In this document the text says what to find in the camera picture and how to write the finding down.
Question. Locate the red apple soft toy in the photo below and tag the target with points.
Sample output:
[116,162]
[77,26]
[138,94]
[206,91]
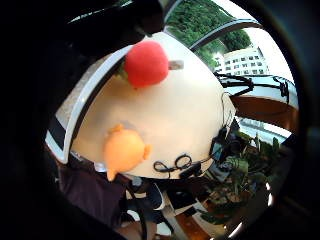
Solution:
[146,63]

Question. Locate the green trees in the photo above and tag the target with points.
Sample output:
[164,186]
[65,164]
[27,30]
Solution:
[196,20]

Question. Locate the dark curved railing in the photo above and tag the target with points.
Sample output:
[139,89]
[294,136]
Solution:
[223,28]

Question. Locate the white building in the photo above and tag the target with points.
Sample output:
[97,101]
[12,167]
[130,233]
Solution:
[245,61]

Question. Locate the orange fish soft toy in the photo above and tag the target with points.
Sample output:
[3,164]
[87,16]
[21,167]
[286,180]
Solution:
[123,151]

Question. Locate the brown wooden bench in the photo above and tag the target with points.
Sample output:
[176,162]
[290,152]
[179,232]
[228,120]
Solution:
[266,111]

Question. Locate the small black box device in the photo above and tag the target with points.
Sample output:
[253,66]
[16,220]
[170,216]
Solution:
[191,170]

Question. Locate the the person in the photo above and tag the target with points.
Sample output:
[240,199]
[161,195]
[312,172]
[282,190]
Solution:
[90,193]

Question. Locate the green potted plants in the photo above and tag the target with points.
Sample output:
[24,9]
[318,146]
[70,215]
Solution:
[240,180]

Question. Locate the black camera on stand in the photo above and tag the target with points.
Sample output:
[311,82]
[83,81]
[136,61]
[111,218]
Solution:
[226,141]

